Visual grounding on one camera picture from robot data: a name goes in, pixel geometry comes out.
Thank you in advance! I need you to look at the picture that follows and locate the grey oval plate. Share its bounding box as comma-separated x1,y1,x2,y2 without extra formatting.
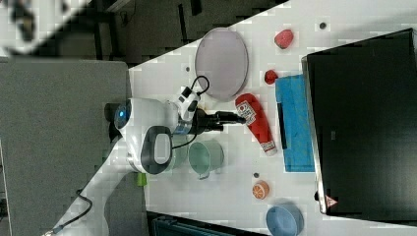
195,28,249,101

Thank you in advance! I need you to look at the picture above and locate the small red fruit toy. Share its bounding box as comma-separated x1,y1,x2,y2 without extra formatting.
264,70,278,85

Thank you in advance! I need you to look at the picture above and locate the grey partition panel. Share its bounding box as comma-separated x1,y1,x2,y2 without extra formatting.
1,58,131,236

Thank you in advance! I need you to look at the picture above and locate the blue bowl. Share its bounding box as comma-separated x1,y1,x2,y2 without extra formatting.
266,204,304,236

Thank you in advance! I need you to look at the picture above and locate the green perforated colander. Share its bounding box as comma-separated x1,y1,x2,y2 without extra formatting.
167,136,188,171

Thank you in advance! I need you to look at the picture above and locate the red ketchup bottle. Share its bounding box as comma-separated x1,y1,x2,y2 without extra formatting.
235,93,277,156

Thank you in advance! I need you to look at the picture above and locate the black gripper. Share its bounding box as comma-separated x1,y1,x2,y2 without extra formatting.
191,108,246,135

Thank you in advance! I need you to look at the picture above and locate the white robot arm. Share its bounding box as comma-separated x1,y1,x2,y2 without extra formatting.
42,98,246,236

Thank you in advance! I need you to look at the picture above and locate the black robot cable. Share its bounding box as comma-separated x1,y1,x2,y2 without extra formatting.
42,189,93,236

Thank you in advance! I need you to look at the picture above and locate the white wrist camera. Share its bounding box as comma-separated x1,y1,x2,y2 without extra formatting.
176,87,201,121

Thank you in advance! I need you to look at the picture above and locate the green mug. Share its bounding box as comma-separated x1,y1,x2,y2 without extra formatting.
188,140,224,180

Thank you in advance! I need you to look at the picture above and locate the dark blue crate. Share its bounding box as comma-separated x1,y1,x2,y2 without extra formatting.
150,216,264,236

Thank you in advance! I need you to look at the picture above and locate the red strawberry toy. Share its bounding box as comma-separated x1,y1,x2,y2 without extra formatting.
274,29,294,49

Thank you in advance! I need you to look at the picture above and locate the orange slice toy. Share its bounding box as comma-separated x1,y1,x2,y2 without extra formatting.
252,181,269,200

